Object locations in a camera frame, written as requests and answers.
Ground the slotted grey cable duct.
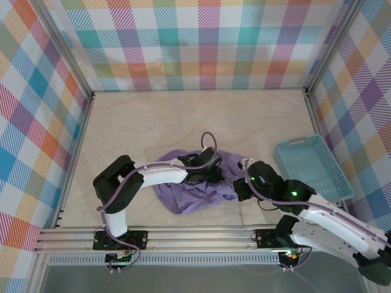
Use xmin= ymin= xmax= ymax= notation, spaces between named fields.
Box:
xmin=48 ymin=255 xmax=282 ymax=266

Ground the small electronics board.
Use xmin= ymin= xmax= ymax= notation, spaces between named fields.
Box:
xmin=279 ymin=250 xmax=302 ymax=263
xmin=104 ymin=252 xmax=135 ymax=264

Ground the aluminium frame post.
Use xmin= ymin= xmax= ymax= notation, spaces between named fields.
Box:
xmin=29 ymin=0 xmax=95 ymax=100
xmin=304 ymin=0 xmax=367 ymax=98

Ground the aluminium mounting rail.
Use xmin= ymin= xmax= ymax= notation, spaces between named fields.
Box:
xmin=33 ymin=225 xmax=312 ymax=255

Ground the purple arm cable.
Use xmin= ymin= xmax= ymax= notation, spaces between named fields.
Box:
xmin=97 ymin=131 xmax=222 ymax=273
xmin=243 ymin=161 xmax=391 ymax=272

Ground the purple t-shirt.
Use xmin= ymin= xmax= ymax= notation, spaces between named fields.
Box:
xmin=152 ymin=148 xmax=245 ymax=216

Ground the aluminium frame leg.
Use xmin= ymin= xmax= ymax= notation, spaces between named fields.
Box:
xmin=26 ymin=253 xmax=51 ymax=293

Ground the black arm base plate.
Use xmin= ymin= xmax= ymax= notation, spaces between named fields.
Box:
xmin=255 ymin=228 xmax=287 ymax=248
xmin=92 ymin=230 xmax=149 ymax=251

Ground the light blue plastic basket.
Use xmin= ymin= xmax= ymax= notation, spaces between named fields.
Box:
xmin=273 ymin=134 xmax=356 ymax=202

